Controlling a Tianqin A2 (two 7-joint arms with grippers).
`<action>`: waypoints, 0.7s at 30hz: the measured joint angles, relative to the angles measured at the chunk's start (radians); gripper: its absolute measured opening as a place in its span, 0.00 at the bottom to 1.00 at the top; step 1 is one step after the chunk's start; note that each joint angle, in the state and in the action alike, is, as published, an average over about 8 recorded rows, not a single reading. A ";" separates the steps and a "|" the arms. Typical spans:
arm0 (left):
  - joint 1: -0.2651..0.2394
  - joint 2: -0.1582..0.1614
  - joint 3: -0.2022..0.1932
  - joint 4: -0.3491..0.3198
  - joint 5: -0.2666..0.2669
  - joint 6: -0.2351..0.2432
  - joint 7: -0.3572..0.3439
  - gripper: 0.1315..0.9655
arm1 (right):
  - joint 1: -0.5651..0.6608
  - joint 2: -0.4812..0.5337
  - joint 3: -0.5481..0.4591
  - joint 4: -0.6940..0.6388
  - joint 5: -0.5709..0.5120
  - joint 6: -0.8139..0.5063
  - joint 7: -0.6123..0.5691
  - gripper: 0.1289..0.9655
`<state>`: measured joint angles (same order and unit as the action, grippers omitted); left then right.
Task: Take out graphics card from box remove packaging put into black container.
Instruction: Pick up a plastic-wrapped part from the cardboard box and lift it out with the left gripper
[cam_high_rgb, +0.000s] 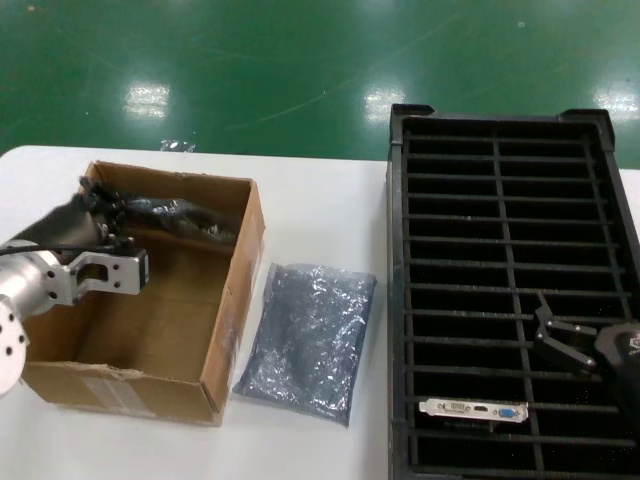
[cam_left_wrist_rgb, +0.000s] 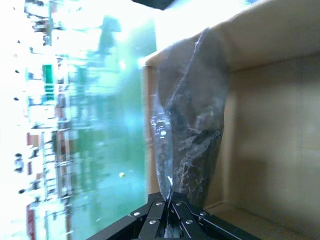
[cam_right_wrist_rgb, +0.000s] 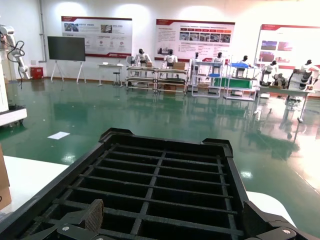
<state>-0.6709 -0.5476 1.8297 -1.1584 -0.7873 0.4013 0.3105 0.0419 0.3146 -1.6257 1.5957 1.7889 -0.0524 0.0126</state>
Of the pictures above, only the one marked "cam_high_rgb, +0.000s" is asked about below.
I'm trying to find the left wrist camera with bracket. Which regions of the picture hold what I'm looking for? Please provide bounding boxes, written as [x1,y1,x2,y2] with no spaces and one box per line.
[64,238,151,307]

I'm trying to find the brown cardboard box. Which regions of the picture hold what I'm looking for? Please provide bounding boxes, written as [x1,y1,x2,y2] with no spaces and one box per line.
[22,159,266,429]

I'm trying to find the bagged graphics card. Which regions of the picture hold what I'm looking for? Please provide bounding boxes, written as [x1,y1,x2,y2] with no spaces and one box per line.
[117,194,237,245]

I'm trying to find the black slotted container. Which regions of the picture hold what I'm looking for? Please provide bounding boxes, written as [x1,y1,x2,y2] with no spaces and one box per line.
[385,103,640,480]

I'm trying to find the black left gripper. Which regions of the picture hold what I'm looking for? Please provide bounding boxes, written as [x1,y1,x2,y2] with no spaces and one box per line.
[8,174,137,252]

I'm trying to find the flat blue-grey antistatic bag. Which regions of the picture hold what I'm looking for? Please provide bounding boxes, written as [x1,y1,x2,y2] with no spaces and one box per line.
[230,260,379,429]

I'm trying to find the black left camera cable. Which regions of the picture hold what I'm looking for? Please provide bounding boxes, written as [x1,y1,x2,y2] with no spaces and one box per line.
[0,238,121,257]

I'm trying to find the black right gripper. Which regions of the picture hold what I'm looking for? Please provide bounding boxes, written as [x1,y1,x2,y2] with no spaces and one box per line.
[532,292,640,417]

